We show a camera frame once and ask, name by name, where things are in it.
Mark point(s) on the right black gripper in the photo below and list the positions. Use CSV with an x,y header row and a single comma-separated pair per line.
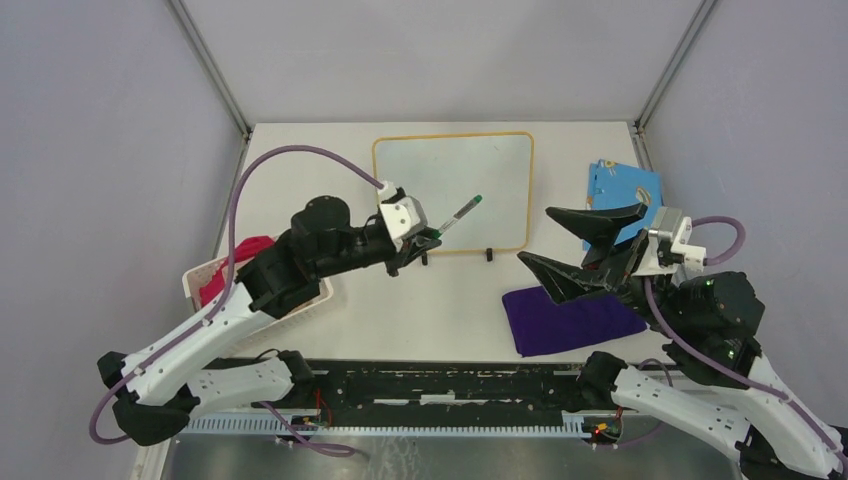
x,y
596,227

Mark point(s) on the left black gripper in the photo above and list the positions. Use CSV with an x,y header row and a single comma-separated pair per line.
x,y
410,247

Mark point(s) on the yellow framed whiteboard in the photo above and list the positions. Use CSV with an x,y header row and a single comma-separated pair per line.
x,y
444,172

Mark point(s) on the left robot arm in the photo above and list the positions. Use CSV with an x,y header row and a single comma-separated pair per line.
x,y
158,391

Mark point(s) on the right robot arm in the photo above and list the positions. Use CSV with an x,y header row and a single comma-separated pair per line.
x,y
710,320

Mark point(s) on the blue cartoon cloth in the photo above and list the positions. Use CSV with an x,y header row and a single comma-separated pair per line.
x,y
614,185

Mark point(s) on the purple cloth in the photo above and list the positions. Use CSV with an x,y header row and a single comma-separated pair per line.
x,y
541,327

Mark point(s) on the red cloth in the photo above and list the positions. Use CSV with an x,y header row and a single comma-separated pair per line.
x,y
228,268

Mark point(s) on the white plastic basket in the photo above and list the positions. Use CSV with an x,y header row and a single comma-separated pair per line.
x,y
204,282

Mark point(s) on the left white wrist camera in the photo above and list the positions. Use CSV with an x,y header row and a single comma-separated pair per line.
x,y
403,215

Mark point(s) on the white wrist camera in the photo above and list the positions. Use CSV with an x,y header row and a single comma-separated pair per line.
x,y
403,215
668,244

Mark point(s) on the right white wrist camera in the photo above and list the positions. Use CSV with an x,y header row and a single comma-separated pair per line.
x,y
668,244

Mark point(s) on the right aluminium frame post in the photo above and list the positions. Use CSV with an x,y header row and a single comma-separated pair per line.
x,y
691,33

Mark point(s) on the aluminium frame post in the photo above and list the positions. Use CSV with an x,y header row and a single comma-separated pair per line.
x,y
691,33
209,65

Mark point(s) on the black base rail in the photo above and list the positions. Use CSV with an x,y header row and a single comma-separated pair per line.
x,y
417,394

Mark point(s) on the white slotted cable duct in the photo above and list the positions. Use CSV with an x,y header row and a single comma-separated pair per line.
x,y
267,424

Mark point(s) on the left aluminium frame post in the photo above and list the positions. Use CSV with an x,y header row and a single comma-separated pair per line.
x,y
209,65

